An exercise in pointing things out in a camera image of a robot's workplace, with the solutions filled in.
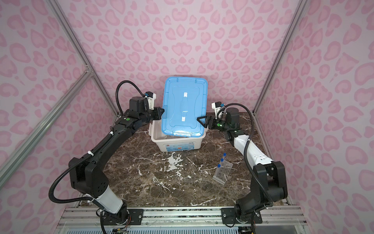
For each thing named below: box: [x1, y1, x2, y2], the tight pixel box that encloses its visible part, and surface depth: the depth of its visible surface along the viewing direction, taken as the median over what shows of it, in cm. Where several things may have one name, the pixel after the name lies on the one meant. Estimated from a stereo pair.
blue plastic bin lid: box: [161, 76, 208, 138], surface depth 83 cm
